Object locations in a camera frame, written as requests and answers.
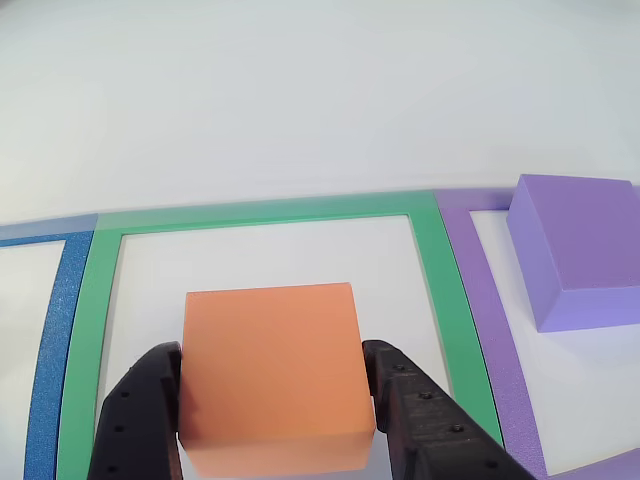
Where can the green square frame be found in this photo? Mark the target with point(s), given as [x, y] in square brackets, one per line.
[440, 280]

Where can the purple square frame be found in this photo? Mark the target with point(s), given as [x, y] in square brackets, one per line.
[490, 325]

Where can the orange foam block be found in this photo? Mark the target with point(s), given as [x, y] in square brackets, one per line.
[275, 370]

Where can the blue square frame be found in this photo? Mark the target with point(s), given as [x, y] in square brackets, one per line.
[55, 320]

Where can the purple foam block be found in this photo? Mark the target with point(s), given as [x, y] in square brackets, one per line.
[585, 245]

